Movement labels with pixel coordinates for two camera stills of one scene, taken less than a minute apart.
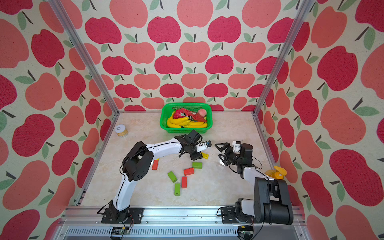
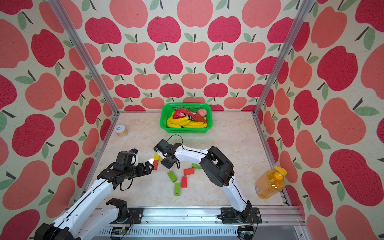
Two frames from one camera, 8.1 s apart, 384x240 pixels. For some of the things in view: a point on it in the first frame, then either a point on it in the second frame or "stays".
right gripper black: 227,154 -> 167,165
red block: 189,171 stays
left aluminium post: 61,11 stays
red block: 155,165 stays
